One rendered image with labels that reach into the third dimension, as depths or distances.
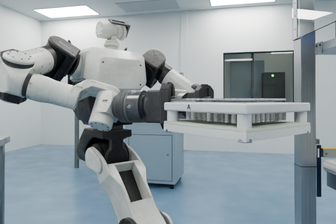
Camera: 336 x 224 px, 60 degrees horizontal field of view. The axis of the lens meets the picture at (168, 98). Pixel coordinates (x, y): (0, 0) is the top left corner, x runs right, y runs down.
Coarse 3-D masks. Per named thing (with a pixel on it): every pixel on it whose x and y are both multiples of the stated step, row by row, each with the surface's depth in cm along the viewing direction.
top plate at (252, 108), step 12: (168, 108) 70; (180, 108) 67; (192, 108) 64; (204, 108) 61; (216, 108) 58; (228, 108) 56; (240, 108) 54; (252, 108) 54; (264, 108) 56; (276, 108) 59; (288, 108) 62; (300, 108) 65
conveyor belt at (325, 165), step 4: (324, 160) 111; (328, 160) 109; (332, 160) 108; (324, 164) 110; (328, 164) 108; (332, 164) 106; (324, 168) 110; (328, 168) 107; (332, 168) 105; (332, 172) 106
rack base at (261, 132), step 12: (180, 120) 73; (180, 132) 67; (192, 132) 64; (204, 132) 61; (216, 132) 58; (228, 132) 56; (240, 132) 54; (252, 132) 54; (264, 132) 56; (276, 132) 59; (288, 132) 62; (300, 132) 65
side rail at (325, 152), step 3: (321, 150) 112; (324, 150) 111; (327, 150) 112; (330, 150) 112; (333, 150) 112; (321, 153) 112; (324, 153) 111; (327, 153) 112; (330, 153) 112; (333, 153) 112; (321, 156) 112; (324, 156) 111; (327, 156) 111; (330, 156) 112; (333, 156) 112
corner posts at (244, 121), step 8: (168, 112) 71; (176, 112) 71; (296, 112) 68; (304, 112) 67; (168, 120) 71; (176, 120) 71; (240, 120) 54; (248, 120) 54; (296, 120) 68; (304, 120) 67
